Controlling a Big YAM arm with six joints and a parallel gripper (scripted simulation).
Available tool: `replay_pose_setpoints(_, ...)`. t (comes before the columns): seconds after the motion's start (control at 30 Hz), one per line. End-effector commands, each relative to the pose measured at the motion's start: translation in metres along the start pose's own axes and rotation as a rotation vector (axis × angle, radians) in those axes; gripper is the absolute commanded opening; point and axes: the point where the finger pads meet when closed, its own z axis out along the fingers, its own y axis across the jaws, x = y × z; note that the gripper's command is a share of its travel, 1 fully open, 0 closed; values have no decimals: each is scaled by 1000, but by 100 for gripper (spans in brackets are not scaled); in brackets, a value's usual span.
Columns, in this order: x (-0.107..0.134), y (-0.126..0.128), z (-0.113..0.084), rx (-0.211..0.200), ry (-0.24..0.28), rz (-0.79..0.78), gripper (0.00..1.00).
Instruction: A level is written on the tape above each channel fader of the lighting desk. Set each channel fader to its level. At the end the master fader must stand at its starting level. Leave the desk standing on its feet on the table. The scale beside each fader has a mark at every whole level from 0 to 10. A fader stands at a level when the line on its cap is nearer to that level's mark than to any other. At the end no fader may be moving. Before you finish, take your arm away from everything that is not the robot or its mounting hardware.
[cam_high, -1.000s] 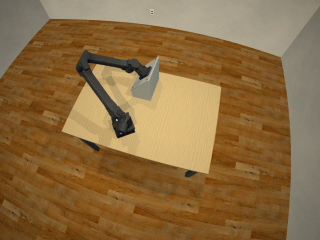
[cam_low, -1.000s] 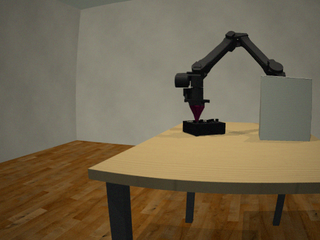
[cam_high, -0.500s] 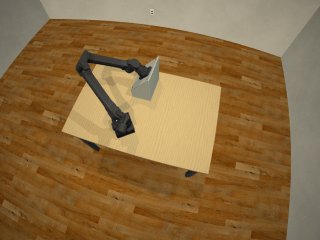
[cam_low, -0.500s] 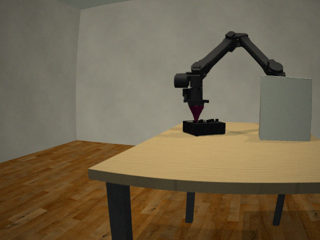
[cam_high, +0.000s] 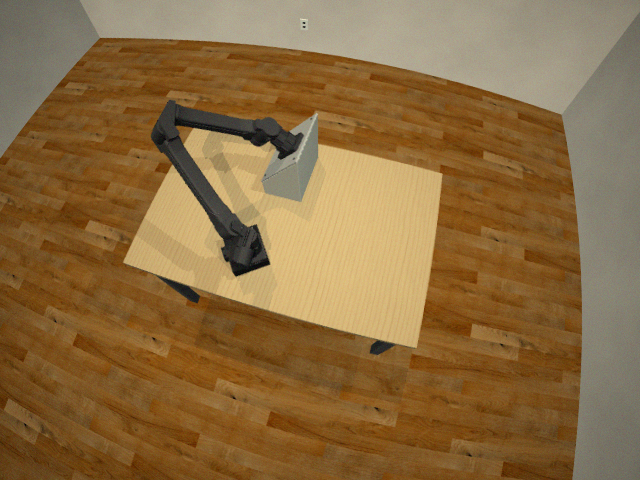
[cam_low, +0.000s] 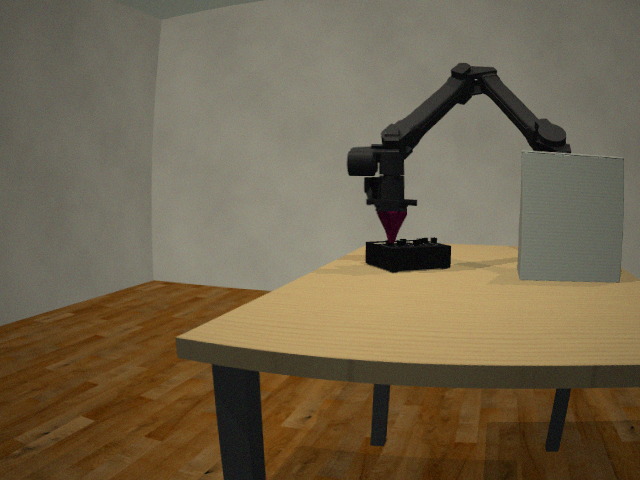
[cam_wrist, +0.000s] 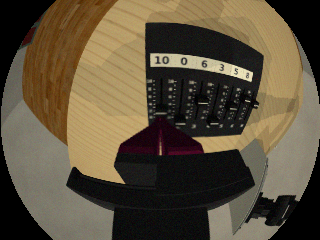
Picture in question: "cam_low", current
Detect black lighting desk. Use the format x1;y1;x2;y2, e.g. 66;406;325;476
365;237;451;273

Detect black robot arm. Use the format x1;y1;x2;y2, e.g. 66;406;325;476
347;63;571;180

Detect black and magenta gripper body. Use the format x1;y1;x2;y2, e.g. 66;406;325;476
366;175;417;212

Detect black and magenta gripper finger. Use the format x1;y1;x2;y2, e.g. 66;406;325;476
393;212;407;244
377;211;397;244

